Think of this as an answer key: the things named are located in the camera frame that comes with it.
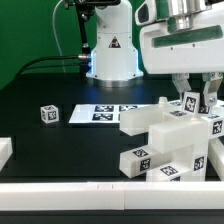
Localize white wall block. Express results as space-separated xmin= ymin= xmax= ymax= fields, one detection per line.
xmin=0 ymin=138 xmax=13 ymax=171
xmin=208 ymin=138 xmax=224 ymax=181

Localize white tag base sheet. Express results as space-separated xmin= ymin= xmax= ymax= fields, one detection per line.
xmin=69 ymin=104 xmax=145 ymax=124

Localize white left wall block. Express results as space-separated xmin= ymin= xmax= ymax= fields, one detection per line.
xmin=0 ymin=138 xmax=13 ymax=171

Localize black cables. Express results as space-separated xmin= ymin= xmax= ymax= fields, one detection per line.
xmin=14 ymin=54 xmax=92 ymax=78

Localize white chair back frame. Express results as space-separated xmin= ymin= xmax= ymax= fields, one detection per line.
xmin=120 ymin=97 xmax=224 ymax=154

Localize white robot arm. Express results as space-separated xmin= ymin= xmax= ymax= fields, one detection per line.
xmin=88 ymin=0 xmax=224 ymax=106

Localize white right wall block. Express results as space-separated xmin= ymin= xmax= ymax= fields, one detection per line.
xmin=208 ymin=138 xmax=224 ymax=181

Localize grey thin cable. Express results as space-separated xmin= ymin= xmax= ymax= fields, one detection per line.
xmin=52 ymin=0 xmax=67 ymax=74

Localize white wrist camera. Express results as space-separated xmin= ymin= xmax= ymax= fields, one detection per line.
xmin=135 ymin=0 xmax=157 ymax=26

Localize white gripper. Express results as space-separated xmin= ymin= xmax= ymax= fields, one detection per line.
xmin=140 ymin=13 xmax=224 ymax=107

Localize white chair seat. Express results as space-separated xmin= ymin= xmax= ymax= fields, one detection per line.
xmin=146 ymin=99 xmax=224 ymax=183

